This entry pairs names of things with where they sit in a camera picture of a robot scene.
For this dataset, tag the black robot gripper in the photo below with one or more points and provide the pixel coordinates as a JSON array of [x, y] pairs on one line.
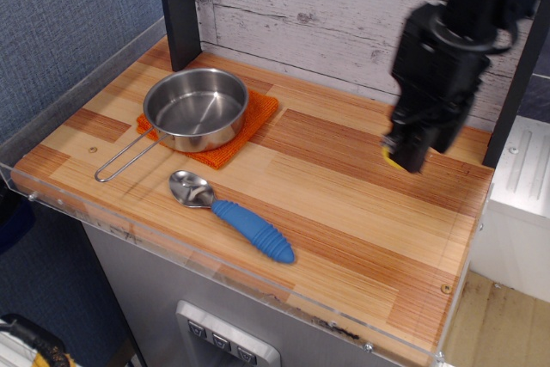
[[438, 79]]

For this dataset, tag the yellow plastic corn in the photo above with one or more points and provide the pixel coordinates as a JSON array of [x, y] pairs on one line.
[[387, 157]]

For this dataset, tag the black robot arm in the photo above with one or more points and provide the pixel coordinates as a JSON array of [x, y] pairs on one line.
[[476, 24]]

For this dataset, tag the stainless steel pot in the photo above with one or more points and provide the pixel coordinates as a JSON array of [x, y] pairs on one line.
[[191, 111]]

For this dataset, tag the white aluminium side block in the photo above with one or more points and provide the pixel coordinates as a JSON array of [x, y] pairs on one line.
[[521, 179]]

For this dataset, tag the orange knitted cloth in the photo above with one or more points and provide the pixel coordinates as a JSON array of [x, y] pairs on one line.
[[259, 110]]

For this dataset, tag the silver button control panel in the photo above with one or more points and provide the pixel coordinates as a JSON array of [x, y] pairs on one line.
[[212, 341]]

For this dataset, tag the clear acrylic table guard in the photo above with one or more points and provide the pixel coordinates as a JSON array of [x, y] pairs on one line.
[[379, 252]]

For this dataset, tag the yellow black object bottom left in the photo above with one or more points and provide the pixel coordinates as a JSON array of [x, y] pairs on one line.
[[24, 343]]

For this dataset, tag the dark right vertical post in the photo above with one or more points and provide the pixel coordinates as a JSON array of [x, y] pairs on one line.
[[525, 68]]

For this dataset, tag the blue handled metal spoon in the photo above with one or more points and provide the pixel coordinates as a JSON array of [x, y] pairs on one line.
[[192, 191]]

